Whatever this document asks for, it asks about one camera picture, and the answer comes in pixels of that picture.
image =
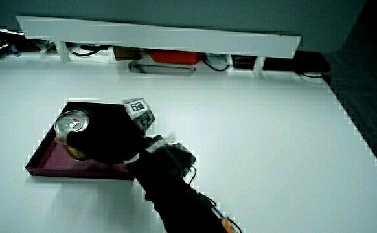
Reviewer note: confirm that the person's right hand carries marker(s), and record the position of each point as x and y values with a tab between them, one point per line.
110	139

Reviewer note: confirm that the silver red bull can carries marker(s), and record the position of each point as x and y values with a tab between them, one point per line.
70	122

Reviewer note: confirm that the dark red square plate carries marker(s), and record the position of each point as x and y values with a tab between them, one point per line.
52	160

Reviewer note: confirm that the brown box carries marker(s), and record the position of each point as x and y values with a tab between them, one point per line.
126	53

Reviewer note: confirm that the red box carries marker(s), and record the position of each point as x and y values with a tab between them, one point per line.
175	56

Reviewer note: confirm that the white desk shelf riser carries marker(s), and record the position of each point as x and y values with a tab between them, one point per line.
162	38

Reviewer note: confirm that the white power adapter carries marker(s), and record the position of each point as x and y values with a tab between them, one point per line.
217	59

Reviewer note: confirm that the small black box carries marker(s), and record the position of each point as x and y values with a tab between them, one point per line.
243	62

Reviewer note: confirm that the long black box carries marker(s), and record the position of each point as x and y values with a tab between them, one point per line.
305	62

